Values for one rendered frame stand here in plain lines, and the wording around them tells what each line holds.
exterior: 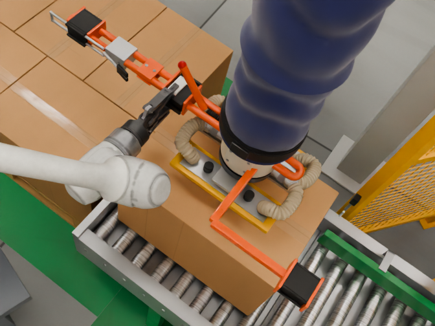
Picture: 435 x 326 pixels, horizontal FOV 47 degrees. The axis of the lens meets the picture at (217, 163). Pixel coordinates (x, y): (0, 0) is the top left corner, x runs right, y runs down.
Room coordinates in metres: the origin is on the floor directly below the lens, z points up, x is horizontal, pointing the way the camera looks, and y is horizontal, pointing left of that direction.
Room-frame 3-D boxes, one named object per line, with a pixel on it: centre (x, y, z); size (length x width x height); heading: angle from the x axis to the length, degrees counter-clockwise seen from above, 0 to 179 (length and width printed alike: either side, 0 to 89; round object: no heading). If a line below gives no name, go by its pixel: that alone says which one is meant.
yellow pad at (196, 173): (0.64, -0.05, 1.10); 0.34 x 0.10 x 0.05; 72
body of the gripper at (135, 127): (0.66, 0.22, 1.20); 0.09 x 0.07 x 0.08; 162
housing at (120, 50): (0.87, 0.37, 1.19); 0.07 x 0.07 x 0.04; 72
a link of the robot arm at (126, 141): (0.59, 0.25, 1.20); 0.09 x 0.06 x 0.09; 72
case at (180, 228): (0.72, -0.06, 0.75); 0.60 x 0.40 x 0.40; 73
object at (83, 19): (0.92, 0.49, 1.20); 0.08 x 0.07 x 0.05; 72
